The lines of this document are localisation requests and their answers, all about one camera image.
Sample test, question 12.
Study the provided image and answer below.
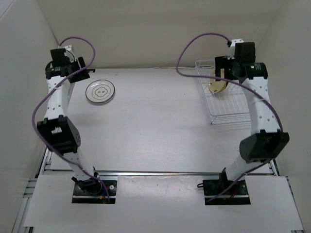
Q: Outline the beige plate front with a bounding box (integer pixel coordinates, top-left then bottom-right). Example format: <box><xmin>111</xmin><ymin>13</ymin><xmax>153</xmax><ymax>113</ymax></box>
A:
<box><xmin>207</xmin><ymin>79</ymin><xmax>228</xmax><ymax>94</ymax></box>

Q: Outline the white plate with dark rings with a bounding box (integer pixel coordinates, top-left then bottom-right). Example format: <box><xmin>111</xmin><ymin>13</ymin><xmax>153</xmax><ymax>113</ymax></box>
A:
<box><xmin>85</xmin><ymin>80</ymin><xmax>116</xmax><ymax>105</ymax></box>

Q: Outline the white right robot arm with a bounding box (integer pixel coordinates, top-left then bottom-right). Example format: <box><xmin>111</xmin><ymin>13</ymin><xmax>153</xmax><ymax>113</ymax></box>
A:
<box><xmin>215</xmin><ymin>39</ymin><xmax>290</xmax><ymax>194</ymax></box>

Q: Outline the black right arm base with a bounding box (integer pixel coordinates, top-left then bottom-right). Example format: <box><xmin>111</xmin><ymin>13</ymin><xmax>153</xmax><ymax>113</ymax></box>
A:
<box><xmin>197</xmin><ymin>180</ymin><xmax>251</xmax><ymax>205</ymax></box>

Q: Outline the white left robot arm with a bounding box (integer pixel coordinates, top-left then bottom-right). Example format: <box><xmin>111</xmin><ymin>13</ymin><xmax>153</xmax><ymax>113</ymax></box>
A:
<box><xmin>36</xmin><ymin>45</ymin><xmax>102</xmax><ymax>194</ymax></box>

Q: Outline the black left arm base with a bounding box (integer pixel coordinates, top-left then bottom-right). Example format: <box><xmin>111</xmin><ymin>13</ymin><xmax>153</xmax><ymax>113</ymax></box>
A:
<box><xmin>71</xmin><ymin>177</ymin><xmax>118</xmax><ymax>204</ymax></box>

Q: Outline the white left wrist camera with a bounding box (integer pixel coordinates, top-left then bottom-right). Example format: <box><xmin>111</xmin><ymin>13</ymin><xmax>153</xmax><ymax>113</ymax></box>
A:
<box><xmin>58</xmin><ymin>45</ymin><xmax>76</xmax><ymax>62</ymax></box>

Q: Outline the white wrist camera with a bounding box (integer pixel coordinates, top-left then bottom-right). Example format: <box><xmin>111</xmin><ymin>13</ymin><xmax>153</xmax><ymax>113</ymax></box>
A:
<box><xmin>227</xmin><ymin>39</ymin><xmax>244</xmax><ymax>60</ymax></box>
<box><xmin>58</xmin><ymin>45</ymin><xmax>76</xmax><ymax>62</ymax></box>

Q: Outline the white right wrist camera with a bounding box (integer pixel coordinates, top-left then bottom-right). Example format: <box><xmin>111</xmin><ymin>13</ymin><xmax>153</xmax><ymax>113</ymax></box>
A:
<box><xmin>227</xmin><ymin>39</ymin><xmax>244</xmax><ymax>60</ymax></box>

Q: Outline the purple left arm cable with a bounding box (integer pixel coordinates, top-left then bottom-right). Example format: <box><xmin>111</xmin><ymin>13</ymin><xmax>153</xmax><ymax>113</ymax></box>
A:
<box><xmin>32</xmin><ymin>36</ymin><xmax>110</xmax><ymax>203</ymax></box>

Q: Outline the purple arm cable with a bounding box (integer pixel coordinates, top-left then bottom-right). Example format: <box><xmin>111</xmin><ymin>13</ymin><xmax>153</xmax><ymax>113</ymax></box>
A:
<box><xmin>32</xmin><ymin>36</ymin><xmax>110</xmax><ymax>203</ymax></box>
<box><xmin>175</xmin><ymin>32</ymin><xmax>284</xmax><ymax>202</ymax></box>

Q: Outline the white wire dish rack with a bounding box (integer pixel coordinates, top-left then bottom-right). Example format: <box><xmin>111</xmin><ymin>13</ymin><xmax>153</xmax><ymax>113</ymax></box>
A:
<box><xmin>194</xmin><ymin>59</ymin><xmax>252</xmax><ymax>126</ymax></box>

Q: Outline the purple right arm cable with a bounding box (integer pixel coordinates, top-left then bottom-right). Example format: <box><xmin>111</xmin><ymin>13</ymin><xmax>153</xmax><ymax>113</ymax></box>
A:
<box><xmin>175</xmin><ymin>32</ymin><xmax>284</xmax><ymax>202</ymax></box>

